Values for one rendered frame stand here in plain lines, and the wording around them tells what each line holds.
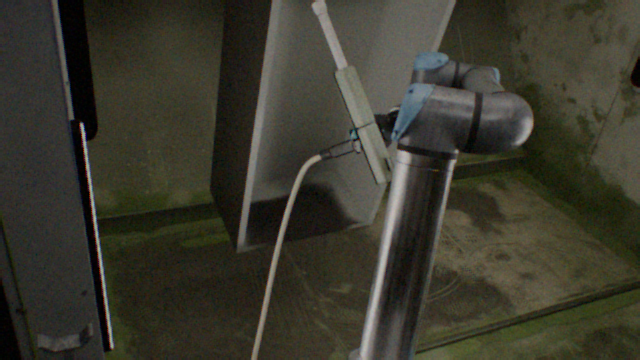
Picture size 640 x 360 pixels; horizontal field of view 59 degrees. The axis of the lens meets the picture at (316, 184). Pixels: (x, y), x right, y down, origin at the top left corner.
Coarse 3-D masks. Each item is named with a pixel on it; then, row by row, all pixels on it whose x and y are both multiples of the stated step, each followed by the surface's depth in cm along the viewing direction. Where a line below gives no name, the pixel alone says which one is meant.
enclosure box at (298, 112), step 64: (256, 0) 153; (384, 0) 202; (448, 0) 172; (256, 64) 161; (320, 64) 210; (384, 64) 209; (256, 128) 171; (320, 128) 234; (256, 192) 236; (320, 192) 244
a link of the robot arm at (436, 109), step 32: (416, 96) 102; (448, 96) 102; (480, 96) 103; (416, 128) 103; (448, 128) 102; (416, 160) 104; (448, 160) 104; (416, 192) 104; (384, 224) 110; (416, 224) 105; (384, 256) 109; (416, 256) 106; (384, 288) 108; (416, 288) 107; (384, 320) 109; (416, 320) 109; (352, 352) 118; (384, 352) 109
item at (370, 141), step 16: (320, 0) 139; (320, 16) 139; (336, 48) 140; (336, 80) 142; (352, 80) 140; (352, 96) 139; (352, 112) 141; (368, 112) 141; (368, 128) 140; (336, 144) 152; (352, 144) 146; (368, 144) 141; (384, 144) 142; (368, 160) 143; (384, 160) 141; (384, 176) 141
